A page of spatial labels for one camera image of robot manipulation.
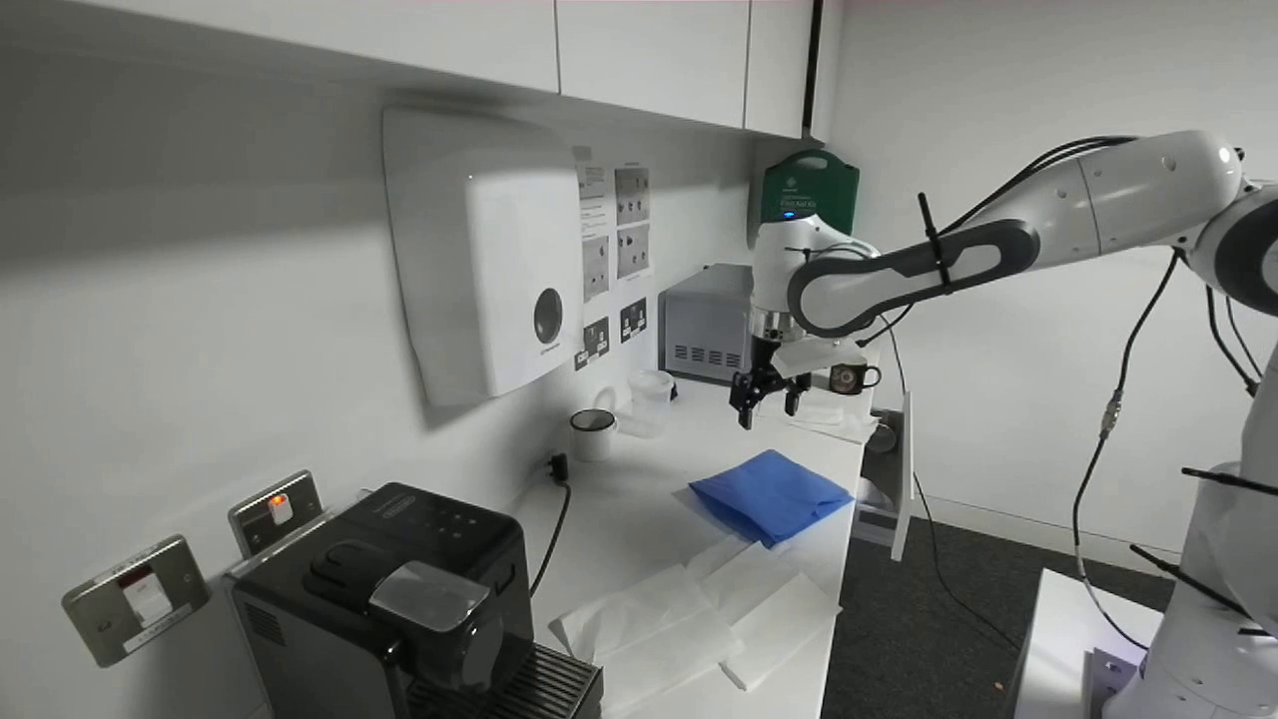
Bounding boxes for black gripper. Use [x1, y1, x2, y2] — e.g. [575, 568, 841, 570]
[722, 333, 815, 432]

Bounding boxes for blue cloth towel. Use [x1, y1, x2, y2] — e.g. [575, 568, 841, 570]
[686, 447, 855, 553]

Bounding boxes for white paper towel dispenser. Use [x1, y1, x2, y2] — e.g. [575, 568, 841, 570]
[378, 107, 586, 432]

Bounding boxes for black mug with round logo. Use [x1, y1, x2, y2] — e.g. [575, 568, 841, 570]
[823, 359, 888, 399]

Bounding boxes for silver microwave oven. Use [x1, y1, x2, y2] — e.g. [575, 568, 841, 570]
[655, 262, 762, 393]

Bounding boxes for small pale cup dark rim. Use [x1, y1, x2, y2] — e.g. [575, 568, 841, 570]
[563, 404, 622, 469]

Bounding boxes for green first aid box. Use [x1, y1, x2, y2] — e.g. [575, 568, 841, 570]
[747, 147, 863, 248]

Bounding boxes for black vertical pipe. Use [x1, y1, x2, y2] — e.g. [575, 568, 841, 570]
[795, 0, 828, 143]

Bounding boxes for white robot mounting table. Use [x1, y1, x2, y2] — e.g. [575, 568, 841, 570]
[1015, 568, 1202, 719]

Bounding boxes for black coffee machine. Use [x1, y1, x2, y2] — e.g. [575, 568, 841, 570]
[232, 481, 606, 719]

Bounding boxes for thin black stand rod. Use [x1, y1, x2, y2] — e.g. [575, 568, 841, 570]
[1128, 540, 1237, 608]
[1177, 461, 1278, 499]

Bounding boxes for small steel wall socket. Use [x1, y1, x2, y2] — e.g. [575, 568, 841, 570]
[570, 317, 614, 375]
[614, 291, 655, 349]

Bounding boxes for printed paper wall notice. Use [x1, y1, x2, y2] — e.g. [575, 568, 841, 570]
[610, 163, 652, 230]
[579, 234, 614, 303]
[575, 163, 610, 239]
[610, 219, 655, 280]

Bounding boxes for thin black floor cable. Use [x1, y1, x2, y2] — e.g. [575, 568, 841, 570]
[881, 333, 1019, 649]

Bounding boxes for black coffee machine power cable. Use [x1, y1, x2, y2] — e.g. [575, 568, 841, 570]
[526, 453, 579, 602]

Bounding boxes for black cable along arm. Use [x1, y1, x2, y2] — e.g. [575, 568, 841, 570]
[1066, 248, 1192, 661]

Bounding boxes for white wall cabinets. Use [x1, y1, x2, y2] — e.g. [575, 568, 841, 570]
[76, 0, 851, 143]

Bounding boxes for steel wall socket plate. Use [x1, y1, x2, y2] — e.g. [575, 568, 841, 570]
[56, 530, 214, 672]
[225, 469, 326, 562]

